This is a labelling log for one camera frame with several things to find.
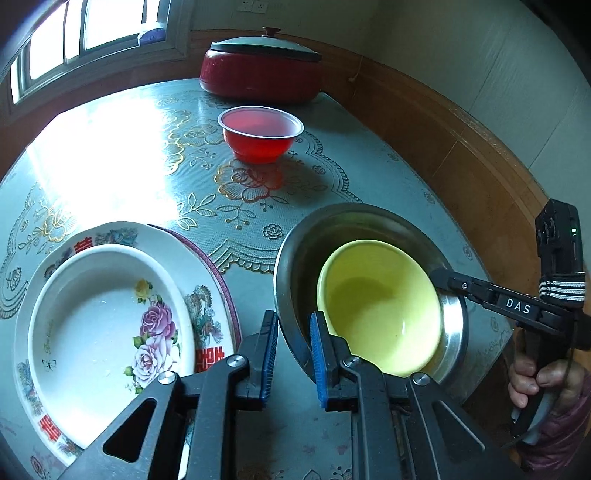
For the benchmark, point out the yellow bowl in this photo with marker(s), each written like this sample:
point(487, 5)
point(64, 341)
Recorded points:
point(378, 314)

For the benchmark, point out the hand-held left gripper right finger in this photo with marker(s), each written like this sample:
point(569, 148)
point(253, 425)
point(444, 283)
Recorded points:
point(318, 364)

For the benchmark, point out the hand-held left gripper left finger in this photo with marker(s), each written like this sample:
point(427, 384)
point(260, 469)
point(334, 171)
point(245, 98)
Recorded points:
point(270, 360)

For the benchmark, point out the person's right hand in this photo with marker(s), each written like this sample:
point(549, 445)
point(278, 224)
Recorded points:
point(561, 378)

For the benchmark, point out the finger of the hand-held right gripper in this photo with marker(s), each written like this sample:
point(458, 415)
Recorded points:
point(480, 290)

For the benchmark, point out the white dragon print plate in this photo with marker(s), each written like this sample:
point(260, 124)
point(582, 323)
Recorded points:
point(205, 300)

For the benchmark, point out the steel bowl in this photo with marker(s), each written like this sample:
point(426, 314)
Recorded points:
point(300, 258)

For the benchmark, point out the purple rimmed plate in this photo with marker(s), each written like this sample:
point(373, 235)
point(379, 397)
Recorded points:
point(233, 314)

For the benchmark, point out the red electric pot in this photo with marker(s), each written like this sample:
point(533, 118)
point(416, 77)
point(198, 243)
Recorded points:
point(258, 81)

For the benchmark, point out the red plastic bowl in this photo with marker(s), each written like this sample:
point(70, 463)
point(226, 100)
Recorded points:
point(258, 147)

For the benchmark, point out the white rose print plate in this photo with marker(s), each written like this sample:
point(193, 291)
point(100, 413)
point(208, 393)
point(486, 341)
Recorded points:
point(92, 332)

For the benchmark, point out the floral lace tablecloth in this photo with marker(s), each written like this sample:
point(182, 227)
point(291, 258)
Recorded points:
point(138, 152)

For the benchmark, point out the white wall socket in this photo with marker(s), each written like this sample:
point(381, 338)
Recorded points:
point(254, 5)

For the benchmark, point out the window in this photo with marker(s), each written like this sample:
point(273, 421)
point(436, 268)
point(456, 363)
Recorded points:
point(46, 46)

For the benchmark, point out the purple object on windowsill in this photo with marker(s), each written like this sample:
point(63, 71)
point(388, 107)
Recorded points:
point(152, 37)

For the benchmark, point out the grey pot lid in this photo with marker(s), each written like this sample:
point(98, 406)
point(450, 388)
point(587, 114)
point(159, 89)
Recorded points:
point(263, 48)

